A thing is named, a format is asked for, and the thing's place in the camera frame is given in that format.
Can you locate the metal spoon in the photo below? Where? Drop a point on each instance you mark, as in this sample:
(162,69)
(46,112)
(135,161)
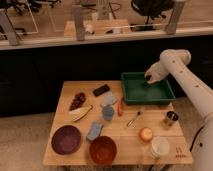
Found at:
(134,118)

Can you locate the wooden table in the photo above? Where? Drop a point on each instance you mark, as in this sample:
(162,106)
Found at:
(131,149)

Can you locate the small metal cup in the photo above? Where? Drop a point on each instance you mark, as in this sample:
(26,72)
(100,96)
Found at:
(171,118)

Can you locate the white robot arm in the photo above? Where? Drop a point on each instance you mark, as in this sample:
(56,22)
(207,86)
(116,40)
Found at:
(174,62)

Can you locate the purple bowl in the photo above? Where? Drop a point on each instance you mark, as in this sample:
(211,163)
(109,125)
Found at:
(66,140)

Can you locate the black office chair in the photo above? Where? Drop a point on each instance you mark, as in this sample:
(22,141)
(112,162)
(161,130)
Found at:
(151,8)

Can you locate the black dish brush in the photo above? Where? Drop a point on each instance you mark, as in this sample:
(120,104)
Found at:
(147,78)

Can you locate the wooden background bench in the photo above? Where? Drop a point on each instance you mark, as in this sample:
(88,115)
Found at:
(99,27)

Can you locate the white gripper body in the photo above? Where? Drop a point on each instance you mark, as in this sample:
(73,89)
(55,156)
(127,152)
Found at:
(156,72)

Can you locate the black rectangular block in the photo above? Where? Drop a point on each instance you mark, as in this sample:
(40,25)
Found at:
(99,91)

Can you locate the brown grape bunch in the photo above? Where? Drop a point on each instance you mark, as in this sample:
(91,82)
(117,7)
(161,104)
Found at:
(78,101)

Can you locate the white paper cup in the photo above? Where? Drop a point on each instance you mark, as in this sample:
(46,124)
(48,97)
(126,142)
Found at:
(160,147)

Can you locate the orange carrot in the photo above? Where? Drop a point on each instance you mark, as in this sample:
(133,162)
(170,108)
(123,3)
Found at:
(120,107)

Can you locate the green plastic tray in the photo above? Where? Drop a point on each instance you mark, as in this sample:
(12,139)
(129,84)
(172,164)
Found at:
(137,91)

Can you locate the red bowl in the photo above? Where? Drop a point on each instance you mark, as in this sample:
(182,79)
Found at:
(103,150)

